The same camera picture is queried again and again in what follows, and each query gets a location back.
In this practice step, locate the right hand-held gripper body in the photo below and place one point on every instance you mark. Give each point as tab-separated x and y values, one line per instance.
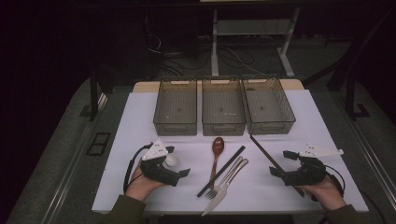
306	175

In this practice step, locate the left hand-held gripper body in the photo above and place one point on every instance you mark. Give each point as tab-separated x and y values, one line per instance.
155	169

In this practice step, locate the white ceramic spoon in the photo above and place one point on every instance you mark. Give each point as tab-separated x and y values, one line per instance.
172	160

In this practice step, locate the dark brown chopstick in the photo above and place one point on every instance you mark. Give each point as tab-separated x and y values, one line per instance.
264	149

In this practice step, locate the metal table knife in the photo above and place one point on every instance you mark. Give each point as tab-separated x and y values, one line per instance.
218	197

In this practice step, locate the transparent brown plastic bin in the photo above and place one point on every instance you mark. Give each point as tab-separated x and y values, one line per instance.
222	107
176	107
267	107

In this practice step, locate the red-brown wooden spoon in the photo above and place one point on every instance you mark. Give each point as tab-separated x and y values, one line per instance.
218	144

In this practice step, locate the metal fork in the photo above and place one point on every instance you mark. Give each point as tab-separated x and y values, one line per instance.
229	174

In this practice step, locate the person's left hand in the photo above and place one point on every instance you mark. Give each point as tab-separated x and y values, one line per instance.
140	186

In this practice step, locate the person's right hand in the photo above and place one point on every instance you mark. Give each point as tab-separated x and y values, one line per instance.
328	194

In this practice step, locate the metal floor rail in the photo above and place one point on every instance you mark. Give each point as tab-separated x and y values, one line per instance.
73	165
372	161

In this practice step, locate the white metal desk frame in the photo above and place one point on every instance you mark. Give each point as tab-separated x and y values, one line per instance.
214	46

